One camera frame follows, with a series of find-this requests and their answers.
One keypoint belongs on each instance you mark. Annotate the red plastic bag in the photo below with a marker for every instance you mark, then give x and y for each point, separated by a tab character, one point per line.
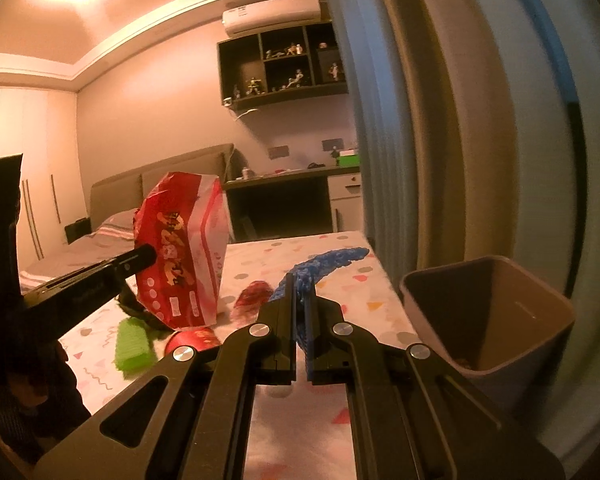
195	340

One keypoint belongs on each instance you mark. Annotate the padded bed headboard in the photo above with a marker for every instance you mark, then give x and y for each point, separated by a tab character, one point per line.
180	175

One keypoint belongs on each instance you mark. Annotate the grey trash bin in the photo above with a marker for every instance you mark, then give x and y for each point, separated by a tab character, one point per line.
505	310

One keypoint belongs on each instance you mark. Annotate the row of figurines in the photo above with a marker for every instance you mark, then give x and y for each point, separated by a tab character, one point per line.
295	80

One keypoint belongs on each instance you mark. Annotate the grey pillow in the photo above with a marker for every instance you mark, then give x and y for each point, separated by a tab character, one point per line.
117	222

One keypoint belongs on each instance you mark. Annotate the person's left hand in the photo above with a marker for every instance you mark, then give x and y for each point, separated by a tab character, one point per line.
30	395

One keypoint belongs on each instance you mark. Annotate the red foil wrapper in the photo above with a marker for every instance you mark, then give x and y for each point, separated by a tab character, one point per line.
252	300

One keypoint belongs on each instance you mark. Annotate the white air conditioner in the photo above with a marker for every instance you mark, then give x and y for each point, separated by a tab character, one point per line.
270	15

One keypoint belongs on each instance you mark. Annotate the red snack bag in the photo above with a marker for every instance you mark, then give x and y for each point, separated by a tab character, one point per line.
180	240

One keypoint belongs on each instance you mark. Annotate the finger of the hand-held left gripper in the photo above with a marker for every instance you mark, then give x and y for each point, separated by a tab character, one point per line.
80	290

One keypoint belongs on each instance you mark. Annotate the grey wall socket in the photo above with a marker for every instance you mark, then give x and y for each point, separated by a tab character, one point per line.
333	143
278	152

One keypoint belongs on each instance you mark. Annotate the green sponge block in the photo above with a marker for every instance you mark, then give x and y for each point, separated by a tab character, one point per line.
135	347

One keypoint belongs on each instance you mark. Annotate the white wardrobe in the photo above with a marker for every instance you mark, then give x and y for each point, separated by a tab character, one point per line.
10	130

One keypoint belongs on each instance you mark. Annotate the white drawer cabinet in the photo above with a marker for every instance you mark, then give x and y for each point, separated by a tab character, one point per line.
346	202

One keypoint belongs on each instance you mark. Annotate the green box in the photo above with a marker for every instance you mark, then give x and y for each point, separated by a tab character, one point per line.
349	159

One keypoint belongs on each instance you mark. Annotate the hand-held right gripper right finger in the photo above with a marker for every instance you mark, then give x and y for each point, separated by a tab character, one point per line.
325	320

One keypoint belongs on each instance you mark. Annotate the bed with striped bedding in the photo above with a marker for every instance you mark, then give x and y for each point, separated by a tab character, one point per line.
75	260

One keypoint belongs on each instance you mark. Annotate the black nightstand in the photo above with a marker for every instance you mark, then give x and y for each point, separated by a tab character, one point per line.
77	231

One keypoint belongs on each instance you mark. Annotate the small desk bottle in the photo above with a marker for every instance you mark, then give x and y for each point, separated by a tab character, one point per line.
246	173

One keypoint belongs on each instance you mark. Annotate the dark wall shelf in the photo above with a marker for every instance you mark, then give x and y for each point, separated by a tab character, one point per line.
237	67

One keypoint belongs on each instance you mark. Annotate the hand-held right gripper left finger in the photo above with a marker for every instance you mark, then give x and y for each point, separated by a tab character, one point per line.
280	325

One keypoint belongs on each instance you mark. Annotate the long pleated curtain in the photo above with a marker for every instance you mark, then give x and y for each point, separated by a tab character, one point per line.
480	110

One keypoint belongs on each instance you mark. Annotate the dark desk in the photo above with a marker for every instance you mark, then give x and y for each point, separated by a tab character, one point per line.
280	205

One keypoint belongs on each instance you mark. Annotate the blue foam net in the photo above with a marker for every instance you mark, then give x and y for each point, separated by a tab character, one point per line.
330	260

